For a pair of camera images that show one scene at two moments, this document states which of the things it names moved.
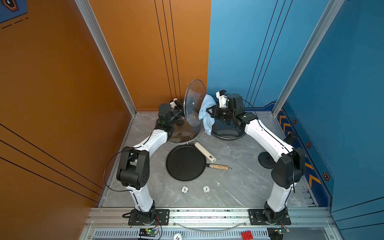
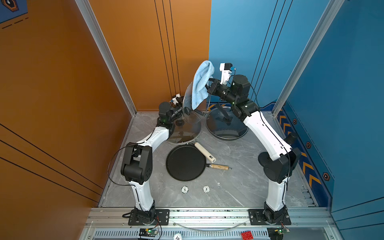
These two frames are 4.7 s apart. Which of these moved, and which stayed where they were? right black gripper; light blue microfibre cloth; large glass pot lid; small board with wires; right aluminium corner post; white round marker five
Moved: right black gripper; light blue microfibre cloth
Stayed: large glass pot lid; right aluminium corner post; white round marker five; small board with wires
